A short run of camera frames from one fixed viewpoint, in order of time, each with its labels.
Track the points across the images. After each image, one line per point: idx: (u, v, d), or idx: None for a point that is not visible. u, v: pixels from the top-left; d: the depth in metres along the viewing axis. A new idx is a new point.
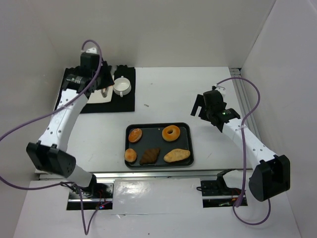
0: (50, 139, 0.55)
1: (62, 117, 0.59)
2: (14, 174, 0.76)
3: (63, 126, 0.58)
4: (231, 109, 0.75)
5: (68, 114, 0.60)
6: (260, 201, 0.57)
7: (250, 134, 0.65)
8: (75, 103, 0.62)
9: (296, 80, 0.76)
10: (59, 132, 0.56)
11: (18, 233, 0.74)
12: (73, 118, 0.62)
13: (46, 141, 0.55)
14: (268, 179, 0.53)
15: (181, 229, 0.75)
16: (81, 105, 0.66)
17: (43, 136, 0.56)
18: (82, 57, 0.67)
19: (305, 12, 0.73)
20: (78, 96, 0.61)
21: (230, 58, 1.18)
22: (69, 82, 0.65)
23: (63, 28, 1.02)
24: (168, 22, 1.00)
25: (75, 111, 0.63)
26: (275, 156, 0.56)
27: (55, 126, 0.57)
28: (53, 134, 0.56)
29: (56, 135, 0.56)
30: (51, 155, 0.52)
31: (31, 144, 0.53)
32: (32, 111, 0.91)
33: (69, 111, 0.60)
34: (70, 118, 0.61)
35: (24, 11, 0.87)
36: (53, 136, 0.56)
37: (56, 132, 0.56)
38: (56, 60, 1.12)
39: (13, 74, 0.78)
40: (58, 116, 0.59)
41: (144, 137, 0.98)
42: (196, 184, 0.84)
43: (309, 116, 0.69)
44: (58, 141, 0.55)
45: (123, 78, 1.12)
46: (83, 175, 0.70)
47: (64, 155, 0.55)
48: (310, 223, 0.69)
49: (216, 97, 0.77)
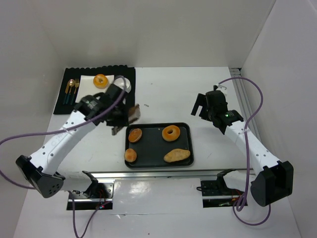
0: (39, 159, 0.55)
1: (60, 140, 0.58)
2: (15, 174, 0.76)
3: (56, 150, 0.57)
4: (235, 111, 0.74)
5: (68, 138, 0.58)
6: (261, 206, 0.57)
7: (253, 137, 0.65)
8: (79, 129, 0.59)
9: (296, 80, 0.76)
10: (51, 155, 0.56)
11: (19, 234, 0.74)
12: (73, 142, 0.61)
13: (35, 159, 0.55)
14: (271, 185, 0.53)
15: (181, 229, 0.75)
16: (89, 129, 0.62)
17: (34, 153, 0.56)
18: (110, 87, 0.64)
19: (305, 13, 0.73)
20: (80, 125, 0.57)
21: (230, 58, 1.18)
22: (83, 104, 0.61)
23: (63, 27, 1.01)
24: (168, 22, 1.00)
25: (77, 136, 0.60)
26: (279, 162, 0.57)
27: (49, 148, 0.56)
28: (44, 155, 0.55)
29: (47, 157, 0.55)
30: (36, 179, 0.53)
31: (20, 159, 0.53)
32: (32, 112, 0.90)
33: (70, 135, 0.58)
34: (70, 142, 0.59)
35: (24, 11, 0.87)
36: (43, 158, 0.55)
37: (47, 154, 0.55)
38: (56, 59, 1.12)
39: (13, 75, 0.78)
40: (57, 138, 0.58)
41: (144, 137, 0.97)
42: (196, 184, 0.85)
43: (309, 117, 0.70)
44: (46, 163, 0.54)
45: (123, 78, 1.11)
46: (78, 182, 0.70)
47: (51, 180, 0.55)
48: (310, 223, 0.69)
49: (219, 98, 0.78)
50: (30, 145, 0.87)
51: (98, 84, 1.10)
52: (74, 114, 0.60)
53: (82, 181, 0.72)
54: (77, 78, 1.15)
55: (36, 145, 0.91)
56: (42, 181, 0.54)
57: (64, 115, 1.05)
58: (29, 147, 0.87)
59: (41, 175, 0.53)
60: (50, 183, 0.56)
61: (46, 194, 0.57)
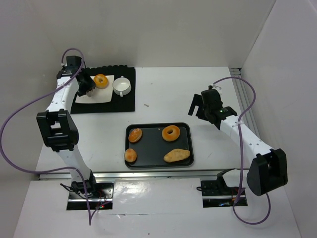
0: (57, 108, 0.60)
1: (63, 92, 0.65)
2: (15, 174, 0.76)
3: (66, 98, 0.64)
4: (229, 107, 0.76)
5: (67, 90, 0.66)
6: (258, 195, 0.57)
7: (246, 129, 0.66)
8: (72, 84, 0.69)
9: (296, 80, 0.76)
10: (63, 102, 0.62)
11: (18, 233, 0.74)
12: (71, 96, 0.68)
13: (53, 110, 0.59)
14: (265, 172, 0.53)
15: (181, 229, 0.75)
16: (74, 90, 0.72)
17: (48, 107, 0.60)
18: (69, 57, 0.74)
19: (305, 12, 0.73)
20: (74, 77, 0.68)
21: (230, 58, 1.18)
22: (60, 74, 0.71)
23: (63, 28, 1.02)
24: (168, 22, 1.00)
25: (71, 92, 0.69)
26: (271, 149, 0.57)
27: (59, 98, 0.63)
28: (58, 103, 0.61)
29: (61, 104, 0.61)
30: (62, 117, 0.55)
31: (39, 112, 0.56)
32: (32, 111, 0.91)
33: (69, 88, 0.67)
34: (70, 95, 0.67)
35: (24, 12, 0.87)
36: (59, 104, 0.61)
37: (61, 102, 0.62)
38: (56, 60, 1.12)
39: (13, 75, 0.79)
40: (59, 92, 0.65)
41: (143, 137, 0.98)
42: (196, 184, 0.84)
43: (309, 116, 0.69)
44: (64, 108, 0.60)
45: (123, 78, 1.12)
46: (83, 163, 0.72)
47: (71, 123, 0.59)
48: (311, 222, 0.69)
49: (214, 95, 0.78)
50: (30, 145, 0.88)
51: (98, 84, 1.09)
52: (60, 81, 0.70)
53: (84, 166, 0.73)
54: None
55: (36, 145, 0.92)
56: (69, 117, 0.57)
57: None
58: (29, 146, 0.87)
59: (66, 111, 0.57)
60: (72, 127, 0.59)
61: (73, 144, 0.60)
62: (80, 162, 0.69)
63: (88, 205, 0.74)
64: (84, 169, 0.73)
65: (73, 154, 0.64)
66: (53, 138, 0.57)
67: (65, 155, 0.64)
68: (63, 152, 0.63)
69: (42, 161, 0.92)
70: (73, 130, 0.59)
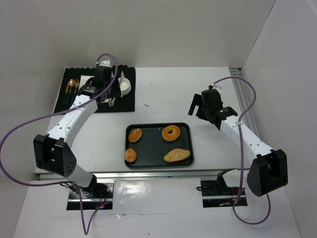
0: (58, 134, 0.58)
1: (73, 117, 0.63)
2: (14, 174, 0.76)
3: (72, 124, 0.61)
4: (229, 107, 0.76)
5: (79, 115, 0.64)
6: (258, 196, 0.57)
7: (246, 130, 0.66)
8: (88, 106, 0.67)
9: (296, 79, 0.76)
10: (67, 129, 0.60)
11: (18, 234, 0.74)
12: (82, 119, 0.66)
13: (53, 135, 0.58)
14: (266, 173, 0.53)
15: (181, 229, 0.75)
16: (90, 111, 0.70)
17: (50, 131, 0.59)
18: (97, 69, 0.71)
19: (305, 12, 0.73)
20: (90, 101, 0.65)
21: (230, 58, 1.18)
22: (83, 89, 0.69)
23: (63, 28, 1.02)
24: (168, 22, 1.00)
25: (85, 115, 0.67)
26: (272, 150, 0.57)
27: (65, 123, 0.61)
28: (62, 129, 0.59)
29: (64, 131, 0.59)
30: (57, 148, 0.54)
31: (39, 135, 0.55)
32: (32, 111, 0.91)
33: (81, 111, 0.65)
34: (81, 118, 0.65)
35: (24, 12, 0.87)
36: (62, 131, 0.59)
37: (65, 128, 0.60)
38: (56, 60, 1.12)
39: (13, 75, 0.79)
40: (70, 115, 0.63)
41: (143, 137, 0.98)
42: (196, 184, 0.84)
43: (309, 116, 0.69)
44: (66, 136, 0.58)
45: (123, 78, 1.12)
46: (84, 176, 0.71)
47: (69, 154, 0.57)
48: (310, 222, 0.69)
49: (213, 95, 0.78)
50: (30, 145, 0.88)
51: None
52: (79, 97, 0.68)
53: (85, 178, 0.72)
54: (77, 78, 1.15)
55: None
56: (66, 150, 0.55)
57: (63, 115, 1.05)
58: (29, 146, 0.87)
59: (64, 143, 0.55)
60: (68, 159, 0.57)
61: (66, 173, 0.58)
62: (79, 178, 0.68)
63: (81, 206, 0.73)
64: (84, 181, 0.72)
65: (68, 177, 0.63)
66: (46, 162, 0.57)
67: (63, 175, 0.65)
68: None
69: None
70: (68, 162, 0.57)
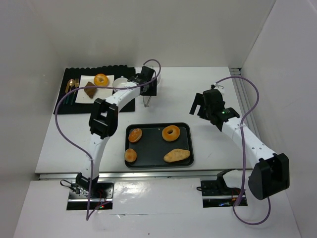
0: (112, 101, 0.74)
1: (124, 93, 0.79)
2: (14, 174, 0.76)
3: (123, 98, 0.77)
4: (230, 108, 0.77)
5: (127, 93, 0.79)
6: (259, 199, 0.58)
7: (249, 132, 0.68)
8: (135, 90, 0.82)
9: (296, 79, 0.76)
10: (119, 100, 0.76)
11: (18, 234, 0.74)
12: (129, 98, 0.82)
13: (109, 101, 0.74)
14: (268, 177, 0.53)
15: (181, 229, 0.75)
16: (134, 95, 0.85)
17: (107, 97, 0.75)
18: (145, 67, 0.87)
19: (305, 12, 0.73)
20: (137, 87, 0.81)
21: (230, 58, 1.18)
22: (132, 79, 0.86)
23: (63, 28, 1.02)
24: (168, 22, 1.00)
25: (130, 96, 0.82)
26: (274, 154, 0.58)
27: (118, 95, 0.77)
28: (115, 99, 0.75)
29: (117, 100, 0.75)
30: (111, 110, 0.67)
31: (99, 98, 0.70)
32: (32, 111, 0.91)
33: (130, 91, 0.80)
34: (128, 97, 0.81)
35: (24, 12, 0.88)
36: (114, 99, 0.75)
37: (117, 98, 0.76)
38: (57, 60, 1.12)
39: (13, 75, 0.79)
40: (122, 91, 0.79)
41: (143, 137, 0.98)
42: (196, 184, 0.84)
43: (309, 116, 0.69)
44: (117, 104, 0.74)
45: (123, 78, 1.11)
46: (99, 161, 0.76)
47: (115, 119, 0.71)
48: (310, 222, 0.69)
49: (216, 96, 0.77)
50: (30, 145, 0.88)
51: (98, 84, 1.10)
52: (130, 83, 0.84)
53: (98, 164, 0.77)
54: (77, 78, 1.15)
55: (35, 145, 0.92)
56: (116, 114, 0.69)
57: (63, 115, 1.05)
58: (29, 146, 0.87)
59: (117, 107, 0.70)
60: (113, 123, 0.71)
61: (107, 133, 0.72)
62: (98, 156, 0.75)
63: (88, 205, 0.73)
64: (97, 166, 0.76)
65: (100, 142, 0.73)
66: (96, 121, 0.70)
67: (93, 141, 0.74)
68: (94, 137, 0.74)
69: (42, 161, 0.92)
70: (112, 125, 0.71)
